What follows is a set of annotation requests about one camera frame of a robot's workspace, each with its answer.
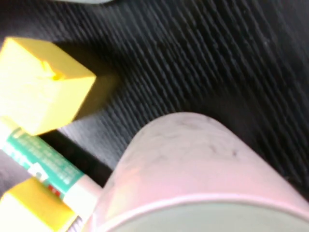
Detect pink plastic cup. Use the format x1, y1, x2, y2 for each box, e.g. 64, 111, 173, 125
90, 111, 309, 232

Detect plain yellow cube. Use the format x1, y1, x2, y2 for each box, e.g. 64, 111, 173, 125
0, 177, 78, 232

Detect yellow cube with chipped edge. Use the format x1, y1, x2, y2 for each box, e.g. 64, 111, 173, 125
0, 36, 97, 136

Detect green-labelled white glue stick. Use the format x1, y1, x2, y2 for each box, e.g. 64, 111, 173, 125
0, 118, 102, 218

